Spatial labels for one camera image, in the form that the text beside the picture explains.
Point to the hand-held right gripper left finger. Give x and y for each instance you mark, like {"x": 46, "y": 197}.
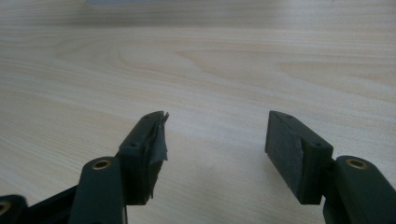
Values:
{"x": 140, "y": 161}

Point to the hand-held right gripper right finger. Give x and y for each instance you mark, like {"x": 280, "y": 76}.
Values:
{"x": 295, "y": 158}

